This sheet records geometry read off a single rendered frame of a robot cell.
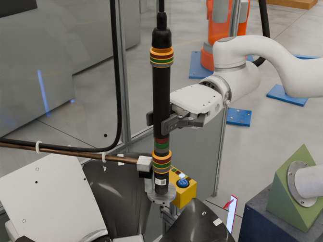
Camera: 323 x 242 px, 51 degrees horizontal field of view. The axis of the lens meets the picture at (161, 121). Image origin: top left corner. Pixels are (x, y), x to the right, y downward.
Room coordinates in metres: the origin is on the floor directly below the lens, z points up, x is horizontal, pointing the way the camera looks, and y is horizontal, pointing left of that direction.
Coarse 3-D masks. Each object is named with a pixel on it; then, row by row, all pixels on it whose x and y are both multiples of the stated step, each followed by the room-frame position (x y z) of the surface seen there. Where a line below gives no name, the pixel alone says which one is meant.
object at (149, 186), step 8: (144, 168) 0.57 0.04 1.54; (144, 176) 0.57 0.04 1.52; (152, 176) 0.58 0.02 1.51; (152, 184) 0.58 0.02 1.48; (168, 184) 0.60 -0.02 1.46; (152, 192) 0.57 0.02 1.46; (168, 192) 0.57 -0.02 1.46; (152, 200) 0.55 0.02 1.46; (160, 200) 0.55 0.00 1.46; (168, 200) 0.55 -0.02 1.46
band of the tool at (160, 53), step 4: (152, 48) 0.59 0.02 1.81; (156, 48) 0.60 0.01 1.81; (168, 48) 0.60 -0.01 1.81; (172, 48) 0.58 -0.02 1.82; (152, 52) 0.57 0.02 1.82; (156, 52) 0.60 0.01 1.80; (160, 52) 0.60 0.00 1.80; (164, 52) 0.60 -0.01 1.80; (168, 52) 0.57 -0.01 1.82; (172, 52) 0.57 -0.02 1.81; (172, 60) 0.57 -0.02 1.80
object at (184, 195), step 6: (174, 174) 1.07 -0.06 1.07; (174, 180) 1.03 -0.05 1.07; (192, 180) 1.03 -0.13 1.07; (180, 186) 0.99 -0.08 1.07; (186, 186) 0.99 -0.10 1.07; (192, 186) 1.00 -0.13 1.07; (180, 192) 0.96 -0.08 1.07; (186, 192) 0.98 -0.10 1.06; (192, 192) 1.00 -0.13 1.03; (174, 198) 0.97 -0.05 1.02; (180, 198) 0.95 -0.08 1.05; (186, 198) 0.98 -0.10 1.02; (174, 204) 0.97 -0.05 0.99; (180, 204) 0.95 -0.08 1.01
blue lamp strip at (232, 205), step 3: (231, 198) 0.83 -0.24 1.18; (234, 198) 0.82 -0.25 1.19; (234, 201) 0.82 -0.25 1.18; (231, 204) 0.82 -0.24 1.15; (234, 204) 0.81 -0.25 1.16; (231, 207) 0.82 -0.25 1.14; (234, 207) 0.81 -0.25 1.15; (231, 210) 0.82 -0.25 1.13; (234, 210) 0.81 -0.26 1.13; (231, 213) 0.82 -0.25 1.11; (228, 216) 0.83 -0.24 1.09; (231, 216) 0.82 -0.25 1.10; (228, 219) 0.82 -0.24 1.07; (231, 219) 0.82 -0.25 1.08; (228, 222) 0.82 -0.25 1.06; (231, 222) 0.81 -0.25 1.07; (228, 225) 0.82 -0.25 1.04; (231, 225) 0.81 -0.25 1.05; (228, 228) 0.82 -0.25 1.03; (231, 228) 0.81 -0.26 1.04
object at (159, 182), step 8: (160, 16) 0.57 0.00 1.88; (160, 24) 0.57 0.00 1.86; (152, 32) 0.58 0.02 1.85; (160, 32) 0.57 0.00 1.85; (168, 32) 0.57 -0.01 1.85; (152, 40) 0.58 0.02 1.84; (160, 40) 0.56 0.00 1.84; (168, 40) 0.57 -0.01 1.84; (160, 48) 0.56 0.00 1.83; (160, 176) 0.56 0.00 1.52; (168, 176) 0.57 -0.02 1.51; (160, 184) 0.56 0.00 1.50; (160, 192) 0.57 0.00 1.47
